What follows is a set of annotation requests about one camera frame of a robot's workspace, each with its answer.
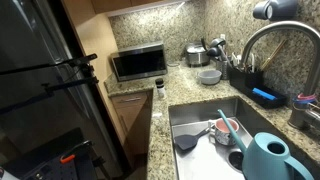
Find dark ladle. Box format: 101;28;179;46
205;47;225;63

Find orange clamp handle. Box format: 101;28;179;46
59;154;77;164

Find black sink caddy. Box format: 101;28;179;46
228;64;289;110

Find wooden wall cabinets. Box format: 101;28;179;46
90;0;188;15

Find white plastic spoon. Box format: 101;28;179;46
230;52;243;68

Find stainless steel sink basin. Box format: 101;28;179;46
168;95;320;180

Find wooden drawer cabinet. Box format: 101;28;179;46
109;89;154;168

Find pink blue rubber bands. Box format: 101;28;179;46
293;93;319;105

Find stainless steel gooseneck faucet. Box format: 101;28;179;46
240;20;320;132

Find teal watering can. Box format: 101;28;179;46
217;109;315;180

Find perforated metal utensil holder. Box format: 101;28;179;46
215;59;231;80

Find grey ladle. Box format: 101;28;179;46
209;37;231;63

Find wooden chopsticks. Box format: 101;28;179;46
259;39;288;72

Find small black-capped shaker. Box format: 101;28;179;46
154;77;167;99

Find dark grey spatula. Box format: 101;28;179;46
173;127;211;152

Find black sink drain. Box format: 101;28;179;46
228;149;246;173

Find grey bowl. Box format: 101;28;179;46
198;69;223;86

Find silver black microwave oven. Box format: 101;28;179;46
110;41;168;83

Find metal drawer handle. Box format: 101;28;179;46
119;96;143;103

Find dark steel refrigerator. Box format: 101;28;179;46
0;0;124;180

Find silver rice cooker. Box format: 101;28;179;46
184;41;211;68

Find blue sponge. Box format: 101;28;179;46
252;87;278;102

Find black robot cart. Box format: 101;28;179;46
0;127;113;180

